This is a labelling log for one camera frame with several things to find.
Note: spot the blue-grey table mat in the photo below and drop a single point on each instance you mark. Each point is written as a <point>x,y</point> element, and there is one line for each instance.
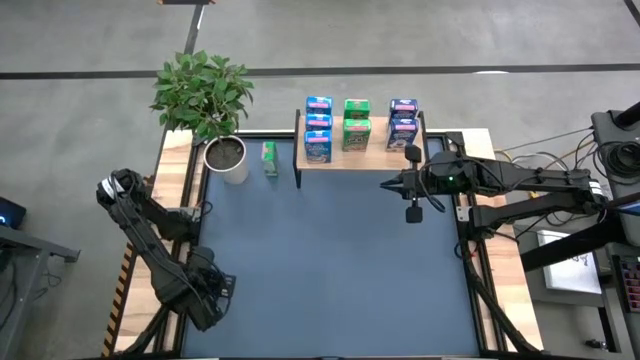
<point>325,275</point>

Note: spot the Frosted Flakes blue cereal box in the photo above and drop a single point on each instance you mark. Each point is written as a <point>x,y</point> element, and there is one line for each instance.
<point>404,107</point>
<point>402,135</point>

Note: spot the yellow-black hazard tape strip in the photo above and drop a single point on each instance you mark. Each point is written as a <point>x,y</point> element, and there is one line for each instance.
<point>120,295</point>

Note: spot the silver metal bracket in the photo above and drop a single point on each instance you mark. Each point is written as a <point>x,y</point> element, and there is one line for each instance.
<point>462,214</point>

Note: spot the wooden shelf with black frame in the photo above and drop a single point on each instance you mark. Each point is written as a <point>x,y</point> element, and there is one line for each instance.
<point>360,160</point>

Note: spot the keyboard with coloured keys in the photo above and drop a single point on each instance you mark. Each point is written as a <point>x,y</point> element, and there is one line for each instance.
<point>631,280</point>

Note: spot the white board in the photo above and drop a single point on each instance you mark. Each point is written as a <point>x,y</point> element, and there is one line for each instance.
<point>570,275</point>

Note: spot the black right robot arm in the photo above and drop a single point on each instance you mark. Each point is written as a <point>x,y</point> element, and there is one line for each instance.
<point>525,180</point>

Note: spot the green leafy plant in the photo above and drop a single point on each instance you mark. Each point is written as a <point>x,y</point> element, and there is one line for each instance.
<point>200,95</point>

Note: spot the grey side desk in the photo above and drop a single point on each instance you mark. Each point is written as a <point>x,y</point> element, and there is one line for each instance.
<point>20,260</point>

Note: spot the black diagonal beam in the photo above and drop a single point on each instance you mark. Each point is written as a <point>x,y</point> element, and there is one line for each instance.
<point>575,245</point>

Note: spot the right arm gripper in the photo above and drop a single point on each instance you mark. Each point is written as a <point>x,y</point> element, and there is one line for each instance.
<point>445,175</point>

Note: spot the dark monitor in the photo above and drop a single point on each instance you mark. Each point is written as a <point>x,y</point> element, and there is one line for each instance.
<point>10,212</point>

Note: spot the Rice Krispies blue cereal box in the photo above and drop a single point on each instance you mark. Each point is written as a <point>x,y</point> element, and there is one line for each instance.
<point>319,122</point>
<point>318,147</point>
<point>319,105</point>

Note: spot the grey equipment cart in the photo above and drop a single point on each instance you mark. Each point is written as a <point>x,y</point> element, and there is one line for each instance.
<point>605,130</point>

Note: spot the small black floor object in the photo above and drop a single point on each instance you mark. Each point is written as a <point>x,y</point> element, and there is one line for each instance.
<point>595,344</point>

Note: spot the Apple Jacks green cereal box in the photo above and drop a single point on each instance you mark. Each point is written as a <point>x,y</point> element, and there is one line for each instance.
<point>357,107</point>
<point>270,157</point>
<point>357,135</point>

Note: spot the black table frame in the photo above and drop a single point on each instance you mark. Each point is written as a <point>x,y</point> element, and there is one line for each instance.
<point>487,300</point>

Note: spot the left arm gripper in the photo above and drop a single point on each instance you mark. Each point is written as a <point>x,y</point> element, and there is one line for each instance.
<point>210,290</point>

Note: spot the cream plant pot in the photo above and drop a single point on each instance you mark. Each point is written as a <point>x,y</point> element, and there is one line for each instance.
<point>225,155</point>

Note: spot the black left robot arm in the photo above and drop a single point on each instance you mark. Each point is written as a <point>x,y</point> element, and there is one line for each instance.
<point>145,250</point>

